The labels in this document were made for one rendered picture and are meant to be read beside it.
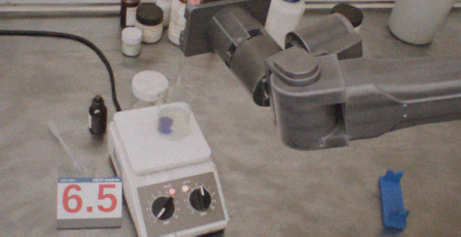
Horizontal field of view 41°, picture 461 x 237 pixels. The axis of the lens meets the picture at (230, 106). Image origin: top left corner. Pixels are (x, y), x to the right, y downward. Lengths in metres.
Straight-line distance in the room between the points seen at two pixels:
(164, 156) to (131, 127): 0.07
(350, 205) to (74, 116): 0.48
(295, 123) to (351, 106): 0.05
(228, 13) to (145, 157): 0.30
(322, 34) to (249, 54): 0.08
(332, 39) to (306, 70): 0.10
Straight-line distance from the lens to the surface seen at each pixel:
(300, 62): 0.55
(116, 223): 0.91
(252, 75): 0.61
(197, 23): 0.66
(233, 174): 0.99
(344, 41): 0.63
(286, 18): 1.21
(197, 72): 1.16
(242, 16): 0.65
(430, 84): 0.56
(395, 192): 1.04
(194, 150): 0.90
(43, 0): 1.28
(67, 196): 0.92
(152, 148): 0.89
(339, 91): 0.54
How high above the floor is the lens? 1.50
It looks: 43 degrees down
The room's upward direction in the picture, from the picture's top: 12 degrees clockwise
